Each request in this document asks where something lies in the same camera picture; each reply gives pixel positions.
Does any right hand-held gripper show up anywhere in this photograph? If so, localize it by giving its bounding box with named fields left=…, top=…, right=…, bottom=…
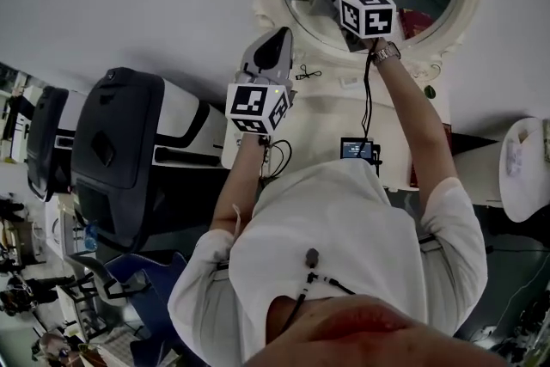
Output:
left=338, top=0, right=398, bottom=52

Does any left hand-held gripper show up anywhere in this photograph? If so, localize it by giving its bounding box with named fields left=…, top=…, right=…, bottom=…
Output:
left=224, top=27, right=297, bottom=136

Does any person's right forearm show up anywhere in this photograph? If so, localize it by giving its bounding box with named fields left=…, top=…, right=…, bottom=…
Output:
left=370, top=36, right=459, bottom=205

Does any person's left forearm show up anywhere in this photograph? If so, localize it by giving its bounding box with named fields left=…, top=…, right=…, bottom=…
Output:
left=211, top=131, right=271, bottom=234

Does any silver wristwatch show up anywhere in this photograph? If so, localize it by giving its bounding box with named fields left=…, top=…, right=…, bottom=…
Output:
left=370, top=41, right=402, bottom=66

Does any white and black machine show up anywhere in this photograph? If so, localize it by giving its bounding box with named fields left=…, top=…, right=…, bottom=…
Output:
left=150, top=77, right=229, bottom=169

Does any small black screen device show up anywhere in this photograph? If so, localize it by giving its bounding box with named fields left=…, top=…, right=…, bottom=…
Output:
left=339, top=136, right=383, bottom=176

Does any large black chair back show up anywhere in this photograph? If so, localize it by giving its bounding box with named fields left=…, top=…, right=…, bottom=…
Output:
left=70, top=66, right=167, bottom=251

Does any person's white shirt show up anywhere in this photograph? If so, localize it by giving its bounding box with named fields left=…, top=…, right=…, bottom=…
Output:
left=167, top=160, right=489, bottom=367

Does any white round side table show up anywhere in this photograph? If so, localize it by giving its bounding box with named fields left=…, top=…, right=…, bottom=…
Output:
left=499, top=116, right=550, bottom=224

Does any blue water bottle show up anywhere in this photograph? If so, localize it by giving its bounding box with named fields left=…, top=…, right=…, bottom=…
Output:
left=82, top=222, right=99, bottom=251

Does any blue chair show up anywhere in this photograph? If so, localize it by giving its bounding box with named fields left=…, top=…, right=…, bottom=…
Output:
left=104, top=250, right=191, bottom=360

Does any person's face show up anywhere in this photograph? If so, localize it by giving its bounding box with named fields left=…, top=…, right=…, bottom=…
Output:
left=241, top=293, right=519, bottom=367

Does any short black looped cable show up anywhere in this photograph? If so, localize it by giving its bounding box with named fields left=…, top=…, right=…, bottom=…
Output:
left=296, top=64, right=323, bottom=81

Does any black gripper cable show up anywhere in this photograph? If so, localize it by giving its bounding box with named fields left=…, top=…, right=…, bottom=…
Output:
left=256, top=134, right=294, bottom=182
left=359, top=37, right=380, bottom=154

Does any black neck cable with clip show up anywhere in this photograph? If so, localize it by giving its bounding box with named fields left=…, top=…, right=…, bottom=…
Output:
left=278, top=247, right=358, bottom=334

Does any grey office chair frame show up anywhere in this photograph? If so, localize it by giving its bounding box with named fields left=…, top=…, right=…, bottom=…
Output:
left=63, top=252, right=131, bottom=341

